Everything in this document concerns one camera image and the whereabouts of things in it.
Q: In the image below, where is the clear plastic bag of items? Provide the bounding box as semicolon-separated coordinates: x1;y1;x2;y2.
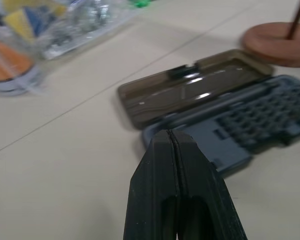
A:
3;0;143;61

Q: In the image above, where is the open grey tool case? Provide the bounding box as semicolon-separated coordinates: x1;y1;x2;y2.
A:
117;48;300;179

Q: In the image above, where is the round wooden stand base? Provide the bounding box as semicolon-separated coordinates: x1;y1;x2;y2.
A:
241;0;300;68

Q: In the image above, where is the clear container with orange lid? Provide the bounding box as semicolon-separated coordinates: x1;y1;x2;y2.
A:
0;37;45;96

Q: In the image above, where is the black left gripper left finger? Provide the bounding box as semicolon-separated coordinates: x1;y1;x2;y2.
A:
122;129;180;240

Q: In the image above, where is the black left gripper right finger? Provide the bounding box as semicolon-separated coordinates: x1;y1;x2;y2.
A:
170;129;249;240

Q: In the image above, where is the small green object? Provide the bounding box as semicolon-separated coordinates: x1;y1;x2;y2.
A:
129;0;153;8

